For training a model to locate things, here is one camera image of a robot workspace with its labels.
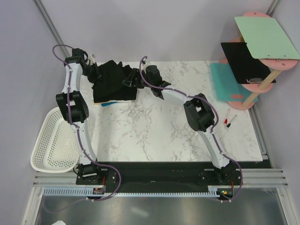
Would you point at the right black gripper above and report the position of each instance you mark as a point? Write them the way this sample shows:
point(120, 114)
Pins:
point(135, 73)

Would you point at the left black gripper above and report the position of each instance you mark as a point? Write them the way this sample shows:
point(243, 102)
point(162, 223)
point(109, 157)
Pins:
point(97, 74)

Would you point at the black t shirt stack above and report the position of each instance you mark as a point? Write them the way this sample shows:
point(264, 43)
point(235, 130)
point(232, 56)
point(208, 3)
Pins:
point(117, 93)

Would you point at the black printed t shirt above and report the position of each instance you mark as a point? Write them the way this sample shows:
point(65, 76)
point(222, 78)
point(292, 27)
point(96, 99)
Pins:
point(111, 76)

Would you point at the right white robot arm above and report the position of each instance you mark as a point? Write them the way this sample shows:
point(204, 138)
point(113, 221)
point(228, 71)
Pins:
point(198, 111)

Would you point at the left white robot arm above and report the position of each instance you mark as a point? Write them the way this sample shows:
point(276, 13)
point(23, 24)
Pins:
point(74, 108)

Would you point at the white perforated laundry basket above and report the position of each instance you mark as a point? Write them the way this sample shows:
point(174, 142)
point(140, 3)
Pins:
point(55, 150)

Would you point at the teal mat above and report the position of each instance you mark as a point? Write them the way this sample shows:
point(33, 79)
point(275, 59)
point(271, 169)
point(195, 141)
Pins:
point(225, 85)

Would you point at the red and black marker pens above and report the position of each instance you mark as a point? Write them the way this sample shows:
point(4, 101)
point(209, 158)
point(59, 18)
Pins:
point(227, 122)

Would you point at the black clipboard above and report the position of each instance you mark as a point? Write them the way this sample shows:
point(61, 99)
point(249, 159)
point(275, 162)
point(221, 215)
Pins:
point(246, 69)

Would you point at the green clipboard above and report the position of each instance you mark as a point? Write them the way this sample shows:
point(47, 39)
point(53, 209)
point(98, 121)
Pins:
point(265, 38)

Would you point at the pink wooden shelf stand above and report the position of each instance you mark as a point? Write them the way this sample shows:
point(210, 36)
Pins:
point(276, 66)

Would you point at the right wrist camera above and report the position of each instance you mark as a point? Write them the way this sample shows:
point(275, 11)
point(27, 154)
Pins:
point(153, 75)

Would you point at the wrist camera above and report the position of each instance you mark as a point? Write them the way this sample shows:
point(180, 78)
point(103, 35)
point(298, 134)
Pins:
point(79, 52)
point(153, 75)

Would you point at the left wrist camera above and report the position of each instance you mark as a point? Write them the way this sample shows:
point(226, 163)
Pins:
point(79, 52)

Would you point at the aluminium frame rail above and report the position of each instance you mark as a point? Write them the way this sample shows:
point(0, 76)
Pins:
point(59, 51)

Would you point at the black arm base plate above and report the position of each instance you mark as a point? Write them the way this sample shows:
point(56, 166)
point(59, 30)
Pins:
point(134, 173)

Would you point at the light blue cable duct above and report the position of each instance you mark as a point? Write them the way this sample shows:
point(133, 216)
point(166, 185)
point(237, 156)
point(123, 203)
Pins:
point(102, 192)

